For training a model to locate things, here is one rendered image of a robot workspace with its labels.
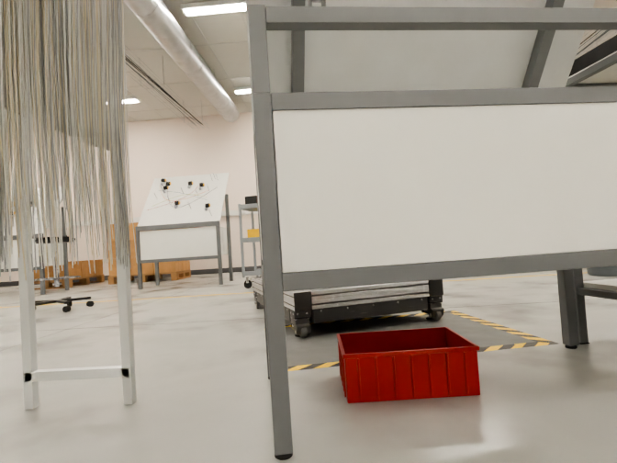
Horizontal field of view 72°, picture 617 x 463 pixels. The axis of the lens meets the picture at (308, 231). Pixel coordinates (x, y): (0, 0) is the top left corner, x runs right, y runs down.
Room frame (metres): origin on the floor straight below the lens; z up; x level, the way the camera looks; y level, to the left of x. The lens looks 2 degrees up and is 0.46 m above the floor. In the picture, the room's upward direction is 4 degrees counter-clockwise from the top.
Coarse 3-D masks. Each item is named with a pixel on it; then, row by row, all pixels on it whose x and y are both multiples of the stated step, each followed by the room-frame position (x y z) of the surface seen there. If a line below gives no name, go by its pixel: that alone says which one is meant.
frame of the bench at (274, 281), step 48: (288, 96) 0.93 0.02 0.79; (336, 96) 0.94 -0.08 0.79; (384, 96) 0.96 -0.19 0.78; (432, 96) 0.97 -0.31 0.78; (480, 96) 0.99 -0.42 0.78; (528, 96) 1.00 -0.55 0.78; (576, 96) 1.02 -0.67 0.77; (288, 288) 0.93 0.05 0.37; (576, 336) 1.62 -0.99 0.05; (288, 384) 0.93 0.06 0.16; (288, 432) 0.93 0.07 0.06
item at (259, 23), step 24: (264, 24) 0.93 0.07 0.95; (288, 24) 0.94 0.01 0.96; (312, 24) 0.95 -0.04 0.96; (336, 24) 0.96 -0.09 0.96; (360, 24) 0.96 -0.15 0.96; (384, 24) 0.97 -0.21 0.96; (408, 24) 0.98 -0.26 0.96; (432, 24) 0.98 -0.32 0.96; (456, 24) 0.99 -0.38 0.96; (480, 24) 1.00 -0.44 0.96; (504, 24) 1.01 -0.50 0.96; (528, 24) 1.01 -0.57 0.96; (552, 24) 1.02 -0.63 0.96; (576, 24) 1.03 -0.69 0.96; (600, 24) 1.04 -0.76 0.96; (264, 48) 0.93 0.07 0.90; (264, 72) 0.93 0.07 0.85
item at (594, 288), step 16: (592, 64) 1.55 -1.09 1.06; (608, 64) 1.45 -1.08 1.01; (576, 80) 1.60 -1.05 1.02; (592, 80) 1.67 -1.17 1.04; (608, 80) 1.68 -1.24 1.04; (576, 272) 1.68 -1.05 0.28; (576, 288) 1.68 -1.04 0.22; (592, 288) 1.63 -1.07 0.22; (608, 288) 1.57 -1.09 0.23; (576, 304) 1.69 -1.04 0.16
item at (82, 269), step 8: (80, 264) 7.58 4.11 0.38; (88, 264) 7.85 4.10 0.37; (96, 264) 8.16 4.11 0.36; (72, 272) 7.32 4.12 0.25; (80, 272) 7.56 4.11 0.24; (88, 272) 7.84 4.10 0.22; (96, 272) 8.14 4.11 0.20; (48, 280) 7.21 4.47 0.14; (72, 280) 7.30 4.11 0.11; (80, 280) 8.32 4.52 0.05; (88, 280) 7.82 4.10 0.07; (104, 280) 8.40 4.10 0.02; (48, 288) 7.21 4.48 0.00
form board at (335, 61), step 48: (288, 0) 1.29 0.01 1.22; (336, 0) 1.31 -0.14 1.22; (384, 0) 1.33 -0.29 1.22; (432, 0) 1.35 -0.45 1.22; (480, 0) 1.37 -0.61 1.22; (528, 0) 1.39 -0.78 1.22; (576, 0) 1.41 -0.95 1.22; (288, 48) 1.37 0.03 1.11; (336, 48) 1.39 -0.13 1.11; (384, 48) 1.41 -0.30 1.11; (432, 48) 1.44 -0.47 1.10; (480, 48) 1.46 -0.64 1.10; (528, 48) 1.48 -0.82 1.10; (576, 48) 1.50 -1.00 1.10
